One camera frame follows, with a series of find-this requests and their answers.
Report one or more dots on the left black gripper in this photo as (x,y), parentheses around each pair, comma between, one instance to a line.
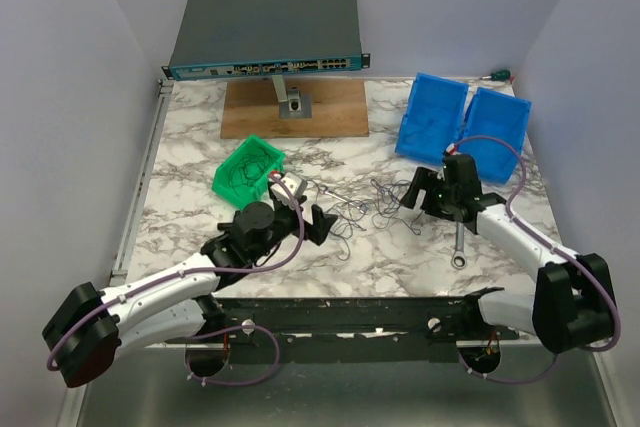
(320,225)

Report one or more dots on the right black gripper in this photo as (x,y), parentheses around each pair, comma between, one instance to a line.
(425,179)

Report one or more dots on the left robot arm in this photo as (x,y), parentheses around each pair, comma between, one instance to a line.
(93,327)

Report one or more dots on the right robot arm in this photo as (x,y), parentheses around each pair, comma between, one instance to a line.
(573,305)

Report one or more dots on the small open-end chrome wrench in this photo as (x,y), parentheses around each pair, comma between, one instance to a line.
(359,205)

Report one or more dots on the blue storage bin left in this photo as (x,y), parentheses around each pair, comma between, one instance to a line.
(432,119)

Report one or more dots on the blue storage bin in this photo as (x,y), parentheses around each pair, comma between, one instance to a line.
(432,119)
(493,116)

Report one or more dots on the blue storage bin right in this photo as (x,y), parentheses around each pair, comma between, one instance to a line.
(493,116)

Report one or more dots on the long ratchet chrome wrench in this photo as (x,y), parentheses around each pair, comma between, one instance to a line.
(458,259)

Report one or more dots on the green storage bin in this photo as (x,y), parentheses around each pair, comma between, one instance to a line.
(242,178)

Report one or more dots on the wooden base board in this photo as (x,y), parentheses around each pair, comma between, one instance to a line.
(338,109)

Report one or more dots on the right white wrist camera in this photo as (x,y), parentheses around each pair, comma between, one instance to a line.
(449,152)

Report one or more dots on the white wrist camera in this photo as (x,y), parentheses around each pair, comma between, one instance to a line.
(290,185)
(449,152)

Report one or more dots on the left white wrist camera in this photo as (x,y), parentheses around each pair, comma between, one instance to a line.
(290,185)

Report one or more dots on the black mounting base rail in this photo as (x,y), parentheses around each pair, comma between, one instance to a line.
(340,330)

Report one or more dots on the grey metal stand bracket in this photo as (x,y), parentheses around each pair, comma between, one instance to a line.
(292,103)

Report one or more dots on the green handled screwdriver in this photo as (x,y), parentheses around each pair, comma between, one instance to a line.
(501,75)

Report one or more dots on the grey network switch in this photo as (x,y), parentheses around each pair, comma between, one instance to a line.
(258,38)

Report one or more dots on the aluminium frame rail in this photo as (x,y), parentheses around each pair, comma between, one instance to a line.
(73,399)

